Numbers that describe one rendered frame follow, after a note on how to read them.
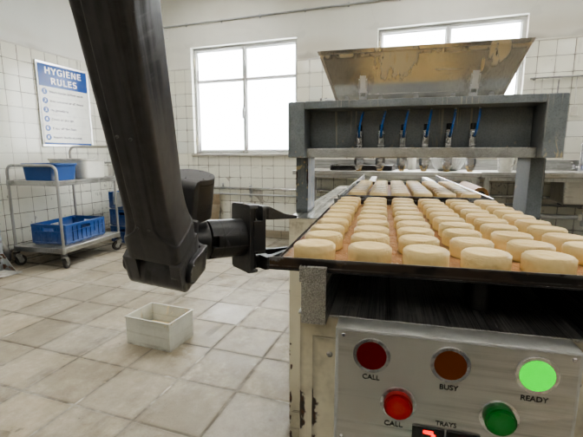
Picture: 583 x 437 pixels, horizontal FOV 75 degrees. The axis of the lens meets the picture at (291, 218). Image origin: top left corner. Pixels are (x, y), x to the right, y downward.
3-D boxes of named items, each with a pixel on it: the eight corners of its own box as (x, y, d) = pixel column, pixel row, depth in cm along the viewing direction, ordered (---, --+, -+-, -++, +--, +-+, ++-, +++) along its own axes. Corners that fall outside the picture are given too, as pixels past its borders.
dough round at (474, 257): (465, 261, 45) (467, 244, 45) (514, 268, 42) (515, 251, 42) (455, 270, 41) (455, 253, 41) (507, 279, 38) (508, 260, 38)
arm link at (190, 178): (121, 275, 46) (191, 290, 46) (122, 183, 42) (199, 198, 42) (164, 238, 57) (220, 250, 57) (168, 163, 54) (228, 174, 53)
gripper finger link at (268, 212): (284, 243, 67) (234, 247, 62) (284, 201, 66) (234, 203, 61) (306, 249, 61) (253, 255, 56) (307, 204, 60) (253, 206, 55)
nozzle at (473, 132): (463, 172, 110) (468, 107, 107) (474, 172, 109) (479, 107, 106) (468, 172, 104) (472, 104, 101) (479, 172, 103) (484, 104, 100)
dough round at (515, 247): (503, 261, 45) (505, 244, 45) (507, 252, 49) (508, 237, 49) (554, 268, 42) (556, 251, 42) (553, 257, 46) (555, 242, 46)
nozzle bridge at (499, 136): (309, 204, 148) (309, 114, 143) (515, 210, 131) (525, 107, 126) (287, 217, 117) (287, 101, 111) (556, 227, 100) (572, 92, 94)
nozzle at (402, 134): (396, 171, 114) (399, 108, 111) (406, 171, 113) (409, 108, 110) (396, 172, 108) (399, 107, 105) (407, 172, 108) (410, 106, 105)
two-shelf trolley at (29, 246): (79, 245, 439) (70, 146, 421) (124, 248, 427) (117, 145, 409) (12, 266, 357) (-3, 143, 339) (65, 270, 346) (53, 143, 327)
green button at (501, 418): (480, 424, 41) (482, 398, 40) (511, 428, 40) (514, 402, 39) (483, 434, 39) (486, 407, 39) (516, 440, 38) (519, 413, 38)
